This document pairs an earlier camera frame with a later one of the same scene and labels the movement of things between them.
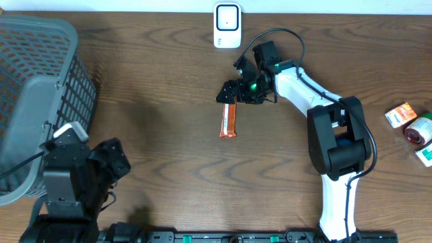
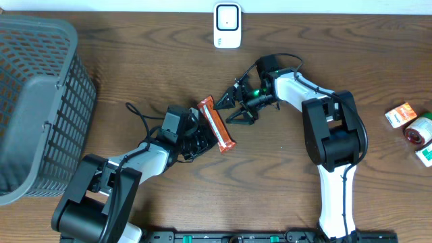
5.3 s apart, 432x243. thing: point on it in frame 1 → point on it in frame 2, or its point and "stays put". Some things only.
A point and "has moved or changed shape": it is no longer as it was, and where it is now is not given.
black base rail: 131,232 stays put
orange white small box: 401,115 stays put
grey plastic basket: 44,83 stays put
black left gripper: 115,160 → 204,139
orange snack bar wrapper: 228,127 has moved or changed shape
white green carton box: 425,155 stays put
